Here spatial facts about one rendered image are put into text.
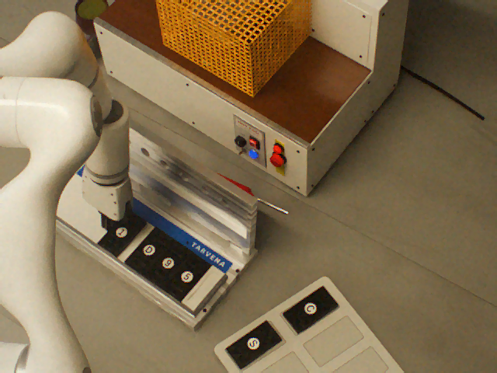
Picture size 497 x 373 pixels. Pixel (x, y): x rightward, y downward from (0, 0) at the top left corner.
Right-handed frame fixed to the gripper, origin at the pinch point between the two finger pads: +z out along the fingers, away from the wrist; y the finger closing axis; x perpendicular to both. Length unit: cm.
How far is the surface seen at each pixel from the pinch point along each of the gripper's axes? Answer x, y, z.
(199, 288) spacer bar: -0.5, 23.7, 1.7
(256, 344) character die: -2.7, 39.5, 3.2
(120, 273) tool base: -6.5, 8.7, 3.9
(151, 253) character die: -0.2, 11.4, 1.5
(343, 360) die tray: 5, 54, 3
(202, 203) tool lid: 10.7, 15.0, -7.3
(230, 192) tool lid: 8.6, 22.6, -18.7
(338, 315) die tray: 11.8, 48.3, 1.3
